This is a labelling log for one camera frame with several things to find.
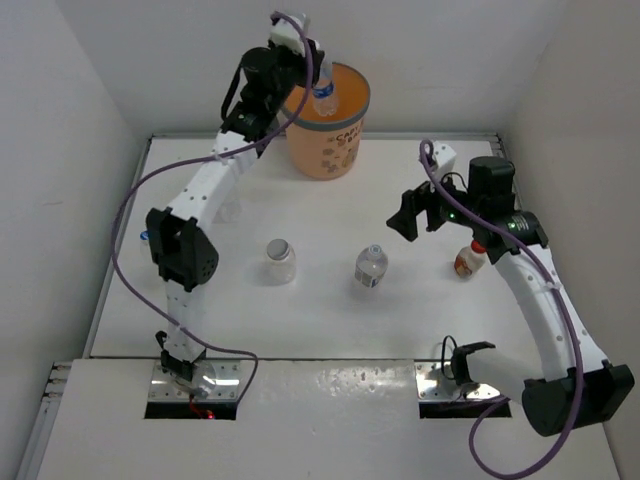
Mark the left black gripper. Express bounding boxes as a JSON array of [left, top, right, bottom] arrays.
[[265, 31, 321, 114]]

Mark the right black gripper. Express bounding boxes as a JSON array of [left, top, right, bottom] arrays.
[[387, 162, 482, 240]]

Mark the tall blue label bottle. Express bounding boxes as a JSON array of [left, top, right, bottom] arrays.
[[312, 60, 339, 117]]

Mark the short clear water bottle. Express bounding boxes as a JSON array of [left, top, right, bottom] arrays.
[[354, 244, 389, 289]]

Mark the red cap juice bottle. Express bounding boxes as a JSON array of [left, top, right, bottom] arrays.
[[454, 240, 487, 279]]

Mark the orange plastic bin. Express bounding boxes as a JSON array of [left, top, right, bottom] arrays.
[[286, 63, 371, 180]]

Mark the grey cap clear jar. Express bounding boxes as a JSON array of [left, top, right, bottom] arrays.
[[265, 238, 297, 285]]

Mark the small capless clear bottle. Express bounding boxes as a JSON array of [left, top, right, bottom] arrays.
[[214, 199, 242, 224]]

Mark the blue cap clear bottle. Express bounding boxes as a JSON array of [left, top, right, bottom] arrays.
[[139, 230, 151, 260]]

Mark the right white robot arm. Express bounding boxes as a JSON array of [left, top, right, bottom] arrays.
[[387, 156, 635, 437]]

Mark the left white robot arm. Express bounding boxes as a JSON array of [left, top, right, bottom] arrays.
[[146, 40, 324, 382]]

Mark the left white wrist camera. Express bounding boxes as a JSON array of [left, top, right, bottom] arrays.
[[269, 12, 309, 55]]

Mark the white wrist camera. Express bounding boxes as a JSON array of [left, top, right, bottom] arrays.
[[269, 12, 309, 55], [425, 141, 457, 180]]

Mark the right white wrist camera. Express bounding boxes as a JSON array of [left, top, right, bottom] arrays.
[[425, 141, 457, 180]]

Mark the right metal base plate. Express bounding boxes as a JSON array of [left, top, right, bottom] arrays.
[[414, 361, 502, 404]]

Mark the metal base plate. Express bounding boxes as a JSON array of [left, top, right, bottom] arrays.
[[147, 359, 242, 403], [414, 361, 502, 404]]

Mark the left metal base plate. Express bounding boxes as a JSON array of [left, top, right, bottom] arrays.
[[147, 359, 242, 403]]

